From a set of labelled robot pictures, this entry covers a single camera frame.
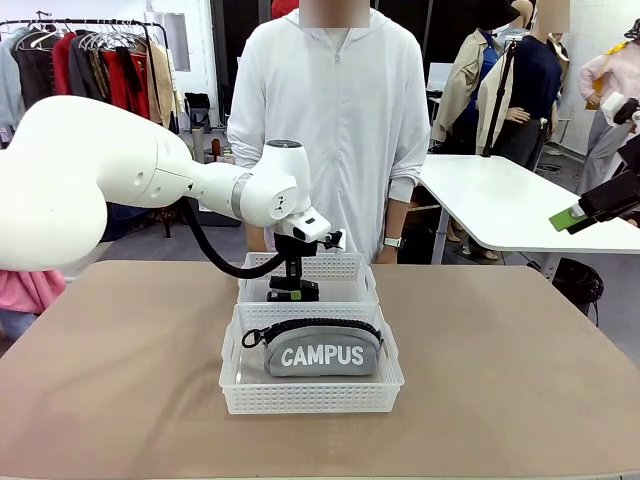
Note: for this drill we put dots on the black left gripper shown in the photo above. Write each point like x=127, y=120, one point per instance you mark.
x=295, y=247

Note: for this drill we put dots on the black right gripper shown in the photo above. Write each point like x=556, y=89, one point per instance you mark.
x=631, y=157

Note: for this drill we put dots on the black stapler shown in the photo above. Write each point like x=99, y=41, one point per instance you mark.
x=310, y=291

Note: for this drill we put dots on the grey CAMPUS pencil case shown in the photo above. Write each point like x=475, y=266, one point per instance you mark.
x=320, y=355

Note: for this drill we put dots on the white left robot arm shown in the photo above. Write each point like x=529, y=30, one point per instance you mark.
x=100, y=165

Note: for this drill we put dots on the person's left forearm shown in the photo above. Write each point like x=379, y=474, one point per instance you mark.
x=397, y=220

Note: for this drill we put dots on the small white plastic basket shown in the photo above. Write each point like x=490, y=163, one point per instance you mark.
x=345, y=270

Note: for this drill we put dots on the mannequin with pink top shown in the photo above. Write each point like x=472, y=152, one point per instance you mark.
x=600, y=125

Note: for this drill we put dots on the white table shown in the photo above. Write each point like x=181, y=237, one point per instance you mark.
x=500, y=200

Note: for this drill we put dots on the white wrist watch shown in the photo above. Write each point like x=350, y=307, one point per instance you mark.
x=393, y=242

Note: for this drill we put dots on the large white plastic basket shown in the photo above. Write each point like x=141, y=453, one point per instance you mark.
x=310, y=397

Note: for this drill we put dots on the brown paper roll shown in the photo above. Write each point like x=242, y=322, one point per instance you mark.
x=216, y=150

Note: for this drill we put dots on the person in white hoodie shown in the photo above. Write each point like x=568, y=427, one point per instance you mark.
x=340, y=125

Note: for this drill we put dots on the tall grey paper roll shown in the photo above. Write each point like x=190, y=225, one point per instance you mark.
x=198, y=145

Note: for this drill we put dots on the mannequin with beige coat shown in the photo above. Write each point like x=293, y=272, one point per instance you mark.
x=462, y=85

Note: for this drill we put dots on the black chair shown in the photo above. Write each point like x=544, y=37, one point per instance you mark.
x=199, y=112

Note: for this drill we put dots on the white sign board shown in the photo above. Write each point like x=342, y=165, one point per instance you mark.
x=440, y=77

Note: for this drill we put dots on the beige hanging garment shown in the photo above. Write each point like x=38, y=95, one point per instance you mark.
x=162, y=85

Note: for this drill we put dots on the long red hanging dress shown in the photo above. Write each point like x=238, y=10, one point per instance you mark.
x=132, y=95

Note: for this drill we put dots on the black hanging scarf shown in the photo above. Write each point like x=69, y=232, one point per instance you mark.
x=131, y=75

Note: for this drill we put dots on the pink cloth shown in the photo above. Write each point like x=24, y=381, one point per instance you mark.
x=25, y=292

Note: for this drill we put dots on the black clothes rack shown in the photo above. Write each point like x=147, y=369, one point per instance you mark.
x=150, y=40

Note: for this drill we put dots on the red hanging jacket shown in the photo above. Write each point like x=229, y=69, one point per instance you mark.
x=62, y=65

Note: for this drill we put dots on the dark brown hanging garment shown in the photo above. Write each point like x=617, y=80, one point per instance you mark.
x=37, y=75

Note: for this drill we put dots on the light grey hanging garment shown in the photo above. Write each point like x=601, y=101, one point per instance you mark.
x=9, y=85

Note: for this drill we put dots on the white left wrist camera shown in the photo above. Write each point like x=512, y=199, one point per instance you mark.
x=334, y=241

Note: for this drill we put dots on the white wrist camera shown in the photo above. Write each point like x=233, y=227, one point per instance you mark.
x=334, y=241
x=620, y=107

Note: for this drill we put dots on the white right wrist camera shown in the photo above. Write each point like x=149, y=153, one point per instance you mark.
x=620, y=107

